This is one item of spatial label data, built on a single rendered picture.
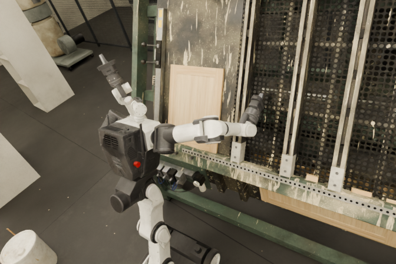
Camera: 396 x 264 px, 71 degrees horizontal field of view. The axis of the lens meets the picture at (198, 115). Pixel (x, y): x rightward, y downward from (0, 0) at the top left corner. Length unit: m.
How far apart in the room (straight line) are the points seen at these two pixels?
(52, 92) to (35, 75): 0.40
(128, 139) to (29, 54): 4.02
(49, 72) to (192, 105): 3.86
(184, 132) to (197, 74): 0.66
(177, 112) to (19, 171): 2.52
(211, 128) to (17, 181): 3.16
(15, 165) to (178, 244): 2.35
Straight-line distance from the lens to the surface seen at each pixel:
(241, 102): 1.70
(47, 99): 5.52
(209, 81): 1.83
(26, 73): 5.34
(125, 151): 1.46
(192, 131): 1.28
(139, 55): 2.24
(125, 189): 1.67
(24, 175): 4.08
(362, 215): 1.66
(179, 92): 1.98
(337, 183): 1.60
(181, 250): 2.37
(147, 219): 1.91
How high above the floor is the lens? 2.22
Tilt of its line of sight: 37 degrees down
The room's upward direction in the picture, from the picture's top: 18 degrees counter-clockwise
